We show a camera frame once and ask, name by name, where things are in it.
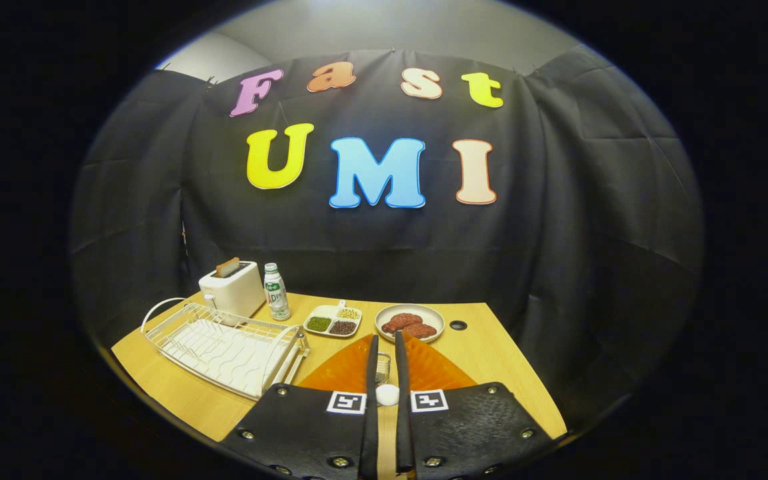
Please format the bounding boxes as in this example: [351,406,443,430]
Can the raw red meat slices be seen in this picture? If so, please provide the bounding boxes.
[382,312,437,339]

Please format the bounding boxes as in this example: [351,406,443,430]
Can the white wire dish rack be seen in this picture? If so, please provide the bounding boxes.
[141,297,310,401]

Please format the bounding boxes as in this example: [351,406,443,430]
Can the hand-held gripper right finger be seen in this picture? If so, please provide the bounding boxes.
[395,331,558,479]

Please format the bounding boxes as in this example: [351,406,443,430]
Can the beige plate with meat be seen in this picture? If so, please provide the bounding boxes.
[375,304,445,343]

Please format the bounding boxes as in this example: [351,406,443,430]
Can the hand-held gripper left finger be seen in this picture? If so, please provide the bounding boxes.
[219,335,379,480]

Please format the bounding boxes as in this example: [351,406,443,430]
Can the white toaster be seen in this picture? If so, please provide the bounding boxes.
[199,259,267,319]

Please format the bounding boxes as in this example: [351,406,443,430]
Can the clear bottle green label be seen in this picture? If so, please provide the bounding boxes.
[263,263,291,321]

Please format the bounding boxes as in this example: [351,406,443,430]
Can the black backdrop cloth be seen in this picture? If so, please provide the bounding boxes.
[69,45,705,427]

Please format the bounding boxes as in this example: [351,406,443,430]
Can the white divided bean dish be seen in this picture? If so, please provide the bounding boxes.
[303,300,363,339]

